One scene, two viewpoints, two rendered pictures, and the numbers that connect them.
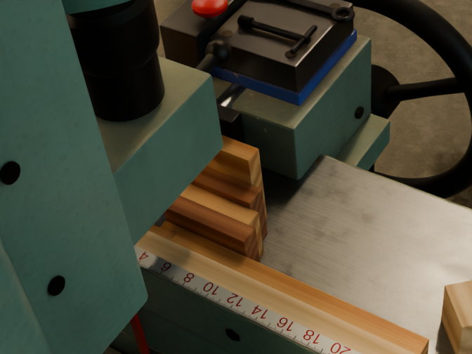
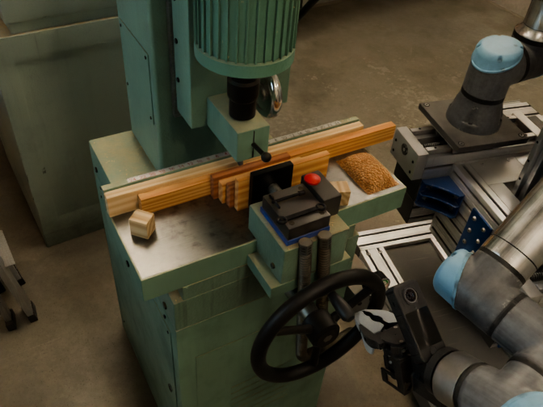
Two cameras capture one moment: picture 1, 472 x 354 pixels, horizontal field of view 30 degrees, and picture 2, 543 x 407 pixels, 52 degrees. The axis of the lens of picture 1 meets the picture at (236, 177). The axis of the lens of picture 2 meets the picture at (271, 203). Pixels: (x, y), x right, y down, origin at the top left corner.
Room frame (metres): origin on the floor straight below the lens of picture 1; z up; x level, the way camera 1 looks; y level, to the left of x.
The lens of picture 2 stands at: (0.79, -0.78, 1.68)
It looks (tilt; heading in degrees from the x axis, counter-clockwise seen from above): 43 degrees down; 107
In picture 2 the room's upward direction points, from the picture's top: 5 degrees clockwise
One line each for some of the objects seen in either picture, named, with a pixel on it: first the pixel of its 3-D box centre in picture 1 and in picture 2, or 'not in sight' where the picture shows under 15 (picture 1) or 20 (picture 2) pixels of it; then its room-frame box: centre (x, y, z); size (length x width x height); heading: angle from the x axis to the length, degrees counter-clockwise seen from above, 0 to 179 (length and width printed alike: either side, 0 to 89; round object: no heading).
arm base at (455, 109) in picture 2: not in sight; (478, 104); (0.90, 0.69, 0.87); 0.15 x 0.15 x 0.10
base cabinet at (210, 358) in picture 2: not in sight; (214, 300); (0.36, 0.14, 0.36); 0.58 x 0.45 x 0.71; 140
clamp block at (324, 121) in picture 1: (269, 97); (296, 232); (0.61, -0.04, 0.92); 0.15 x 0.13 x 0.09; 50
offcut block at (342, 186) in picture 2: not in sight; (338, 193); (0.66, 0.10, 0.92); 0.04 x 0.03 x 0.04; 29
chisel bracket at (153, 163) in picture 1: (119, 164); (237, 127); (0.44, 0.08, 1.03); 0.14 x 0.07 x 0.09; 140
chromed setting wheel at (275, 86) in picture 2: not in sight; (265, 90); (0.43, 0.24, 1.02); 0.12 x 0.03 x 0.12; 140
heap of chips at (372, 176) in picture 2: not in sight; (368, 167); (0.69, 0.22, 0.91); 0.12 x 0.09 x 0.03; 140
